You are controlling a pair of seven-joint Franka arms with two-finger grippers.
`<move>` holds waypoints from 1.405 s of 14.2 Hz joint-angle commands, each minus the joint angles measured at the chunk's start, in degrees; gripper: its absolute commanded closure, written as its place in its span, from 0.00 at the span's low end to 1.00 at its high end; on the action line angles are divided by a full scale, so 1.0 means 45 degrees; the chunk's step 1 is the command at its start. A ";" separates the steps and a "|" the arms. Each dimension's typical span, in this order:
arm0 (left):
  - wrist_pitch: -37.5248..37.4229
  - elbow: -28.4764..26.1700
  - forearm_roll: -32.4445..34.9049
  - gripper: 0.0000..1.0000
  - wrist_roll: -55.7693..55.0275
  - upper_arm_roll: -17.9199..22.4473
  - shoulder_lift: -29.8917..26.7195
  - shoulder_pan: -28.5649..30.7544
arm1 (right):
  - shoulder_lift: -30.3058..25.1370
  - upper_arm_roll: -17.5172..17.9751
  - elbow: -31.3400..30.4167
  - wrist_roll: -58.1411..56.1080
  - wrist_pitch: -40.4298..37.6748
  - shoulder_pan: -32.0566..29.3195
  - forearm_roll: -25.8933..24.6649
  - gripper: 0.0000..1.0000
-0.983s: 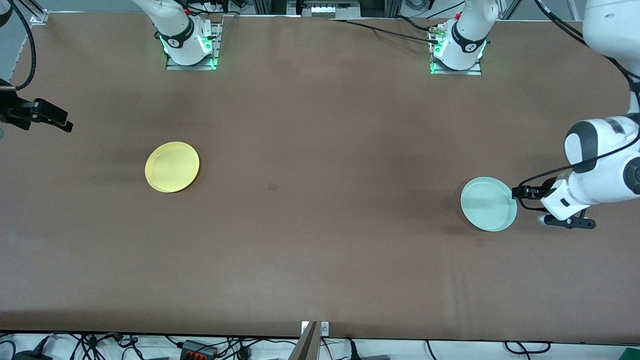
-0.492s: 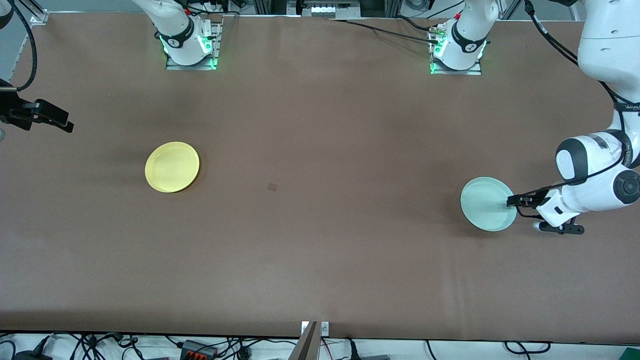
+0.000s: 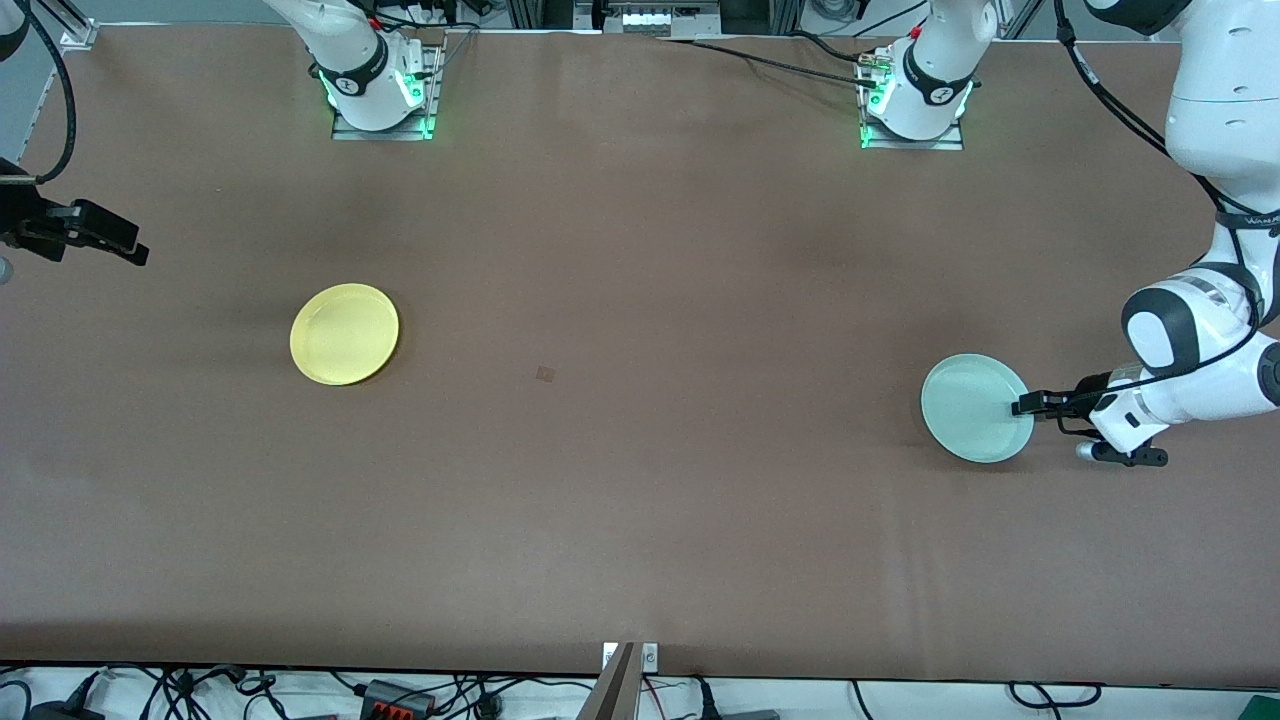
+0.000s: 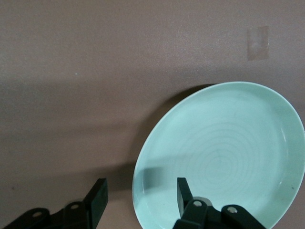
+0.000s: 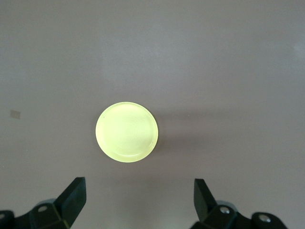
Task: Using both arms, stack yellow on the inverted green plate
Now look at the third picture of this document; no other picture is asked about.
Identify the pale green round plate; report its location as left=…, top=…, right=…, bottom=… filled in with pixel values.
left=920, top=353, right=1036, bottom=465

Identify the yellow round plate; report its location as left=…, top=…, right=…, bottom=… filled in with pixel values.
left=289, top=283, right=400, bottom=387

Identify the brown table cover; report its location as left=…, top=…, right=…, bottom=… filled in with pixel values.
left=0, top=25, right=1280, bottom=691

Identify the black red power device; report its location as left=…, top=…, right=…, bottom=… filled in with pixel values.
left=362, top=679, right=438, bottom=720

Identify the white power strip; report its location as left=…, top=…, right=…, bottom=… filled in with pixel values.
left=618, top=0, right=723, bottom=37

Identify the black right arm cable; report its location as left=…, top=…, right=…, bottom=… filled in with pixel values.
left=18, top=0, right=79, bottom=187

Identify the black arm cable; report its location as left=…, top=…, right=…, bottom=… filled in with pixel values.
left=1053, top=0, right=1263, bottom=401
left=18, top=0, right=79, bottom=187

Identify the aluminium frame profile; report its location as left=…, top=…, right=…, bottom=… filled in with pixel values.
left=40, top=0, right=99, bottom=49

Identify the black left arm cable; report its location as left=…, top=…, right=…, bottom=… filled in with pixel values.
left=1053, top=0, right=1263, bottom=401

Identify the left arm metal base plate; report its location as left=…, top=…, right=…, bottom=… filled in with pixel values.
left=860, top=50, right=966, bottom=152

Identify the looped black floor cable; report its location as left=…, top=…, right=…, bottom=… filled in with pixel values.
left=1007, top=681, right=1104, bottom=710

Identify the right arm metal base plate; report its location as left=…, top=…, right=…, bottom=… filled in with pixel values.
left=331, top=40, right=446, bottom=142

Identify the long black table cable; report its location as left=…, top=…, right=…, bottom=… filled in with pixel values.
left=655, top=35, right=886, bottom=91

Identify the grey slanted metal post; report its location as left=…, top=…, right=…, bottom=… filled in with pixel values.
left=577, top=642, right=642, bottom=720

